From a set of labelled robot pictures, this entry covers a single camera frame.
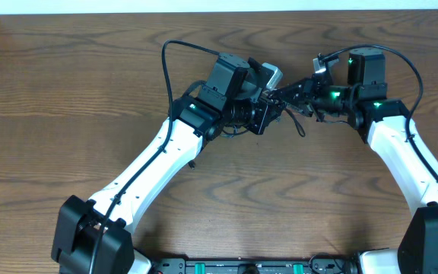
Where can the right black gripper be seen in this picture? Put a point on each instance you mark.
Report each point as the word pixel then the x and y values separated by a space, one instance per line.
pixel 305 100

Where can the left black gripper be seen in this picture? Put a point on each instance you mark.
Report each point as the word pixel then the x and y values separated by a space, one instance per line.
pixel 267 111

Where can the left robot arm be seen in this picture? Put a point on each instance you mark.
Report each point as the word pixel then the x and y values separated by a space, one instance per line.
pixel 95 236

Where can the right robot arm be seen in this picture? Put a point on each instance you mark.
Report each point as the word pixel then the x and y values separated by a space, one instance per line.
pixel 387 126

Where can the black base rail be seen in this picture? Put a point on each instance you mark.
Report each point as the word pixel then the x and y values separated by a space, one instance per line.
pixel 319 264

